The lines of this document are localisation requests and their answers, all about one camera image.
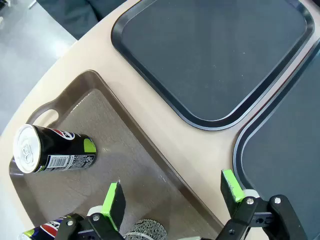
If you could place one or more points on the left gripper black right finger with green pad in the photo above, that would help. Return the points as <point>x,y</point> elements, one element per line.
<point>232,187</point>

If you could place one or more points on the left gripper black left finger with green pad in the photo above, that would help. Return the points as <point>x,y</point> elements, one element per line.
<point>113,202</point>

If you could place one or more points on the black serving tray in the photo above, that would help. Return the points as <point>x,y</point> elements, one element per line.
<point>287,150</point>
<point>212,62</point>

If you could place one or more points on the person torso in dark blazer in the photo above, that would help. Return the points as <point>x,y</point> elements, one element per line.
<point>75,15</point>

